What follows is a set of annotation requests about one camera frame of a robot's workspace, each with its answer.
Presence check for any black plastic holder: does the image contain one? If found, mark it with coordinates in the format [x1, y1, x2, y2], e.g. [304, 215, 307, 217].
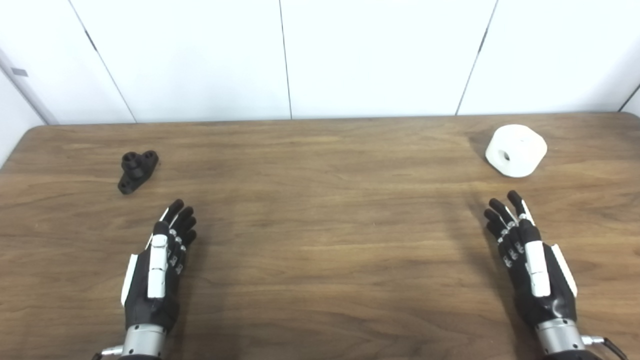
[117, 150, 160, 196]

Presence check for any white plastic block with holes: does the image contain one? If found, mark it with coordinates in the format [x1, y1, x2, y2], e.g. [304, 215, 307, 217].
[485, 124, 548, 178]

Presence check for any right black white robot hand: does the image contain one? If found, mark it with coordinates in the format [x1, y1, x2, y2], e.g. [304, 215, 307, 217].
[483, 190, 579, 328]

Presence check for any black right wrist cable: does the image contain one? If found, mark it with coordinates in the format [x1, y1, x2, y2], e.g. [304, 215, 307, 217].
[580, 335, 628, 360]

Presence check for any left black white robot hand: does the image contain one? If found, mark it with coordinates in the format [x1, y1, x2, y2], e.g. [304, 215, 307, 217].
[121, 199, 198, 333]

